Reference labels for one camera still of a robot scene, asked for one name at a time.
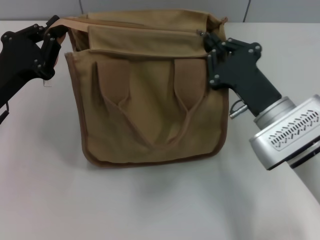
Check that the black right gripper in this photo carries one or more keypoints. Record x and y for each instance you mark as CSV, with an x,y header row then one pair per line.
x,y
240,72

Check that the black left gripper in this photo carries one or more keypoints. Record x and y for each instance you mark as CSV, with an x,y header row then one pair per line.
x,y
20,57

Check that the silver metal zipper pull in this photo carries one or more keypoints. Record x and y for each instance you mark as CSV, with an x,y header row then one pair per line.
x,y
201,32

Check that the khaki canvas food bag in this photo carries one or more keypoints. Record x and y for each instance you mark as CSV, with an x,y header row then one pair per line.
x,y
150,105

